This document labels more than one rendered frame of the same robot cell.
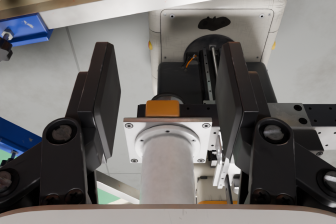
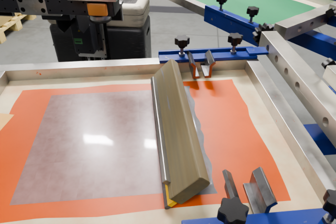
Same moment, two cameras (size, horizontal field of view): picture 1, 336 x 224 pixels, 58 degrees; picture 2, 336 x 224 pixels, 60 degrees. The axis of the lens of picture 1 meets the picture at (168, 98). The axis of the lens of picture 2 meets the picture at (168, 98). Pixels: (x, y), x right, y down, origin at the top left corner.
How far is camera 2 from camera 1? 57 cm
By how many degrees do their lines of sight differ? 7
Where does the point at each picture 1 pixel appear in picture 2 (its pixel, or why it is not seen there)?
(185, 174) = not seen: outside the picture
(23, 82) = not seen: hidden behind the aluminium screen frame
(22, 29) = (172, 56)
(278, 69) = not seen: hidden behind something
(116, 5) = (112, 63)
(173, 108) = (90, 9)
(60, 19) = (149, 60)
